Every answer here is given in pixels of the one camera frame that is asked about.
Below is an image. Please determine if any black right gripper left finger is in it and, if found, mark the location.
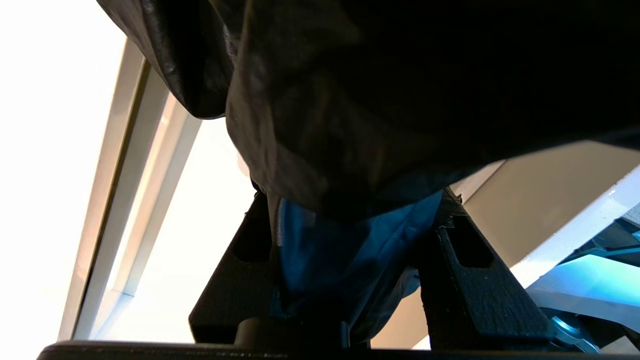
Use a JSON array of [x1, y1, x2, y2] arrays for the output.
[[189, 192, 281, 345]]

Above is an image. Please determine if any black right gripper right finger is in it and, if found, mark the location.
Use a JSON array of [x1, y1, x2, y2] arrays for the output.
[[417, 187, 556, 351]]

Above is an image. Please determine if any black umbrella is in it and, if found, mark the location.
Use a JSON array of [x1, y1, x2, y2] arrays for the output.
[[97, 0, 640, 346]]

